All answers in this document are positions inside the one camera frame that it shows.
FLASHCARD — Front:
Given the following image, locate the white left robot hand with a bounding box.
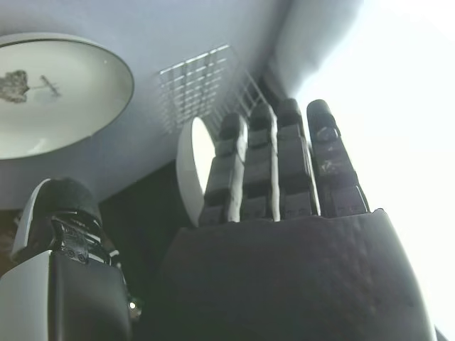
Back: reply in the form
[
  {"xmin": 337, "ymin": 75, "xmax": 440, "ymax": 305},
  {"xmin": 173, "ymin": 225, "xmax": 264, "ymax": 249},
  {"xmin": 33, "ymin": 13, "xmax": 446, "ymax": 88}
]
[{"xmin": 0, "ymin": 98, "xmax": 439, "ymax": 341}]

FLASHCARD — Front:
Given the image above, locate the silver wire dish rack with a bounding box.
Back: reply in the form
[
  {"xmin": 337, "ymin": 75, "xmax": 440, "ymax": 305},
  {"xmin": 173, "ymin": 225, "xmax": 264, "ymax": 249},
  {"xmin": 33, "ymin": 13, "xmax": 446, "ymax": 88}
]
[{"xmin": 158, "ymin": 44, "xmax": 274, "ymax": 136}]

